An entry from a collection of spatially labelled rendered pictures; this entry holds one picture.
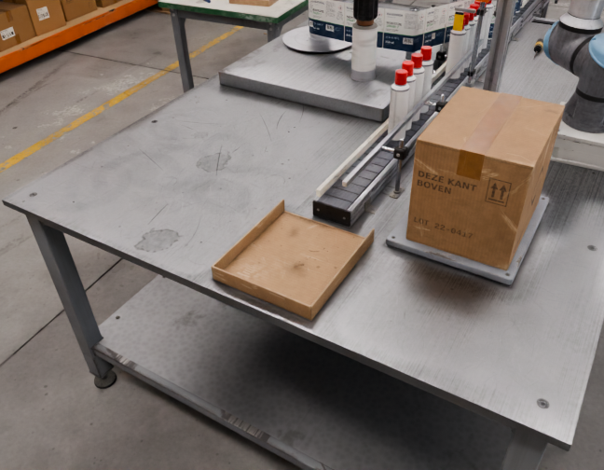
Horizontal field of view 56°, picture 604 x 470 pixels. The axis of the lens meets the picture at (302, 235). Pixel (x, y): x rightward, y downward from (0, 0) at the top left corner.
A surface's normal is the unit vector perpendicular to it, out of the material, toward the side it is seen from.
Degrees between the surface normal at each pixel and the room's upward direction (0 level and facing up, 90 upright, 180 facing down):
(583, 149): 90
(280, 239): 0
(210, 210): 0
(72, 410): 0
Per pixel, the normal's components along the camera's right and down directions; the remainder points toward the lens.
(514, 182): -0.51, 0.55
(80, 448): -0.03, -0.78
